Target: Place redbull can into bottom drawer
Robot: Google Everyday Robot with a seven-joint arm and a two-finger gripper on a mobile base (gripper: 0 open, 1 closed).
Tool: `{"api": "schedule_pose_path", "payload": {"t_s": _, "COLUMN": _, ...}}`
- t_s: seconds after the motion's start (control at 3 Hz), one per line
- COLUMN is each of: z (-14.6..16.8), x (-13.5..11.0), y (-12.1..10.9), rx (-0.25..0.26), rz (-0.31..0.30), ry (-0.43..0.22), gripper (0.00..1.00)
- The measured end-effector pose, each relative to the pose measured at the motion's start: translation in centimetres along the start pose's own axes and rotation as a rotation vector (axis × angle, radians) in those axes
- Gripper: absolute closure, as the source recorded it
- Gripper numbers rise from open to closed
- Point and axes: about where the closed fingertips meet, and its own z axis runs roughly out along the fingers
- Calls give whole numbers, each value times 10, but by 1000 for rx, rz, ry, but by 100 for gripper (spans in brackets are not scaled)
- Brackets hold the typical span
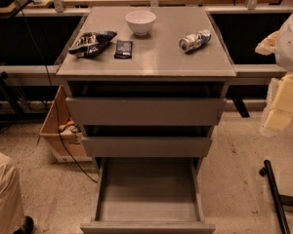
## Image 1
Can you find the black metal stand leg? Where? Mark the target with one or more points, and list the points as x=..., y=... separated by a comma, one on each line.
x=279, y=200

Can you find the beige trouser leg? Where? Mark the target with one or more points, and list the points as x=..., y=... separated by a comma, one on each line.
x=11, y=209

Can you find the grey top drawer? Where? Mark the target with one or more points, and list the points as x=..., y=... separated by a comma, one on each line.
x=146, y=111

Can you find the grey middle drawer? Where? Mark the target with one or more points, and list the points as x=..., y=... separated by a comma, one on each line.
x=121, y=146

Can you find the silver blue redbull can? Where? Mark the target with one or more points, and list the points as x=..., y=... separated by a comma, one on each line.
x=194, y=41

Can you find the grey open bottom drawer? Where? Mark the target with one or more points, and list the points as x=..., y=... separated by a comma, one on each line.
x=147, y=196

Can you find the black shoe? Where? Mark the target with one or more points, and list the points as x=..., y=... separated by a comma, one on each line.
x=27, y=226

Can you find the dark blue snack packet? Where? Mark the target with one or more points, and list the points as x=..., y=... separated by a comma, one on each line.
x=123, y=49

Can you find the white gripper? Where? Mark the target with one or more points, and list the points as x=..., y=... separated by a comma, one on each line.
x=291, y=48

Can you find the white ceramic bowl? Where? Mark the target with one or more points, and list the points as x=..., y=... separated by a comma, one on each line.
x=140, y=22

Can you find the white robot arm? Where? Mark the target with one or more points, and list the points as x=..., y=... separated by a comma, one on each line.
x=284, y=53

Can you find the dark chip bag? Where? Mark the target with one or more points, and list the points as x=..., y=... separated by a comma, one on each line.
x=91, y=44

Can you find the grey drawer cabinet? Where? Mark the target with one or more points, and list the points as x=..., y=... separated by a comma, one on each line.
x=157, y=69

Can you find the brown cardboard box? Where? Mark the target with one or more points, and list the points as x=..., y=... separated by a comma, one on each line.
x=61, y=134

